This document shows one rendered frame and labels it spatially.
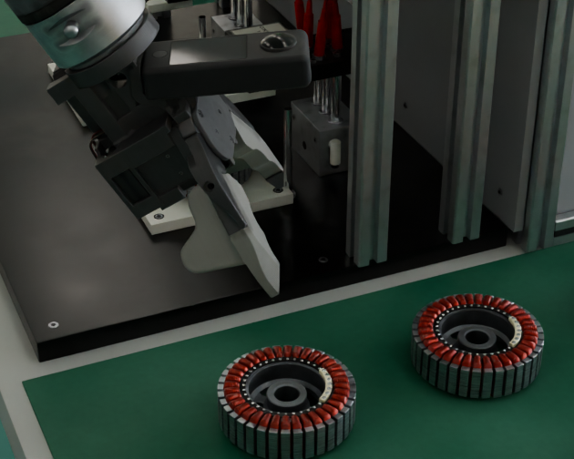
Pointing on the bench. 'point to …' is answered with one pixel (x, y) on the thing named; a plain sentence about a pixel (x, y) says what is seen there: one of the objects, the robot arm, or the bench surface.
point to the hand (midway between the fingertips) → (288, 235)
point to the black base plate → (43, 290)
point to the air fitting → (334, 153)
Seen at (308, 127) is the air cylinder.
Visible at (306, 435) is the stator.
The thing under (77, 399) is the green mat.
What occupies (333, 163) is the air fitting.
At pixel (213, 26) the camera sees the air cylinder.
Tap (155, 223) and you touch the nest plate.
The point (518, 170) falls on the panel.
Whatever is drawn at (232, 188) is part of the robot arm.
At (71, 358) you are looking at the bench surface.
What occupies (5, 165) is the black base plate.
